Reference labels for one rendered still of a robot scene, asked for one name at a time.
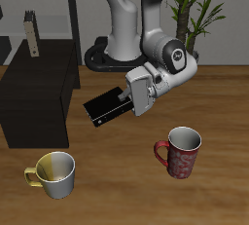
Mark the flat black base plate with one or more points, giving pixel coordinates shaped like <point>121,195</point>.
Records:
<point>94,60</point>

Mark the red patterned mug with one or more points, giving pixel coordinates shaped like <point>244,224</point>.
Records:
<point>180,160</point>

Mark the green pot plant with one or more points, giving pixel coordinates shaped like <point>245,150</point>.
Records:
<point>186,18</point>

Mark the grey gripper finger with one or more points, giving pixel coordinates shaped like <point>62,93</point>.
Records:
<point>124,94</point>

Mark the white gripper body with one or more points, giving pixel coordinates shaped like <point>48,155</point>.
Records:
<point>140,90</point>

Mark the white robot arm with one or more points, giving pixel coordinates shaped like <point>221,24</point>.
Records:
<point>152,14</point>

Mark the white and yellow mug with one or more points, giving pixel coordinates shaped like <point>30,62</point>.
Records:
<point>60,178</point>

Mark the beige book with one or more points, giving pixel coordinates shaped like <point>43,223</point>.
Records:
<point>32,37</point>

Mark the dark brown desk caddy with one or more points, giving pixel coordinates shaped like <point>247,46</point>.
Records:
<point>32,95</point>

